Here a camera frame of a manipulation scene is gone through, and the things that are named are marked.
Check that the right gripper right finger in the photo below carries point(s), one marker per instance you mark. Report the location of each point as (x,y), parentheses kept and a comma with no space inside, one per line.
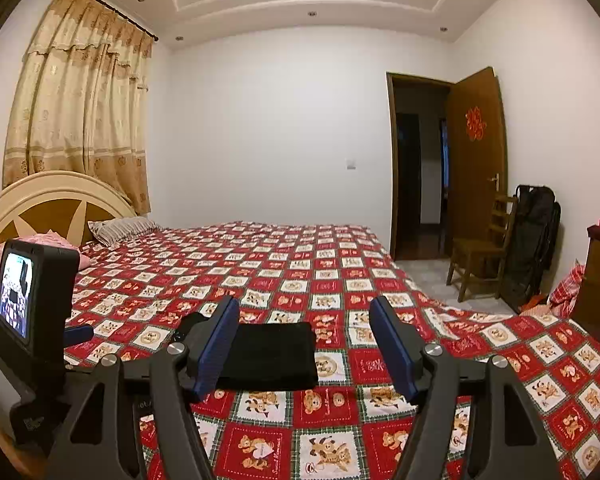
(506,438)

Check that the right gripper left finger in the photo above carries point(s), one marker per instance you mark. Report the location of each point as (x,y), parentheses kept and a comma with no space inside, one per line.
(100,437)

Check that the black pants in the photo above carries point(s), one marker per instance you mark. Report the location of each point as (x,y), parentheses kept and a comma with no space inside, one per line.
(270,357)

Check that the pink pillow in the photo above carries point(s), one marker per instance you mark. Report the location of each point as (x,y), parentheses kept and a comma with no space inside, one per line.
(38,245)

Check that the cream wooden headboard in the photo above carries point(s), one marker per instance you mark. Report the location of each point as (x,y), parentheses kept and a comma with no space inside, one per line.
(61,201)

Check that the striped grey pillow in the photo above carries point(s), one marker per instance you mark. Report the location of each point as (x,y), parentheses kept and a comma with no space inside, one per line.
(115,231)

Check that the red patterned bedspread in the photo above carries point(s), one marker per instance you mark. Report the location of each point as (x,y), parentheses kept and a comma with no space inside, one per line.
(352,424)

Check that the red plaid cloth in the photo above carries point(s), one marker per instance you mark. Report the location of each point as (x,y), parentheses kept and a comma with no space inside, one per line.
(563,298)

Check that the wooden chair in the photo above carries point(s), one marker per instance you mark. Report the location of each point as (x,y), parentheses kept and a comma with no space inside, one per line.
(483,261)

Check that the beige patterned curtain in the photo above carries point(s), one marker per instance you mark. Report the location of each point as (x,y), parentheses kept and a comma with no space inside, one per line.
(80,100)

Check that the black bag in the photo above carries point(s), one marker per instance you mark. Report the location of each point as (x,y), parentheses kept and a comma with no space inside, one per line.
(532,245)

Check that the brown wooden door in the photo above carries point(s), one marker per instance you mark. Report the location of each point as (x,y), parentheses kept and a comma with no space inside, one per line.
(471,163)

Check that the black curtain rod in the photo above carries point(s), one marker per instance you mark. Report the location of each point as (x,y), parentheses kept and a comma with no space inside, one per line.
(126,18)

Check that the red paper door decoration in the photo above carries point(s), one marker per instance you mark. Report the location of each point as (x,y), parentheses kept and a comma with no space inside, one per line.
(475,125)

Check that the gold door handle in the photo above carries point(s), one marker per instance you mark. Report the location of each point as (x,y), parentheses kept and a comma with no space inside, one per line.
(496,182)

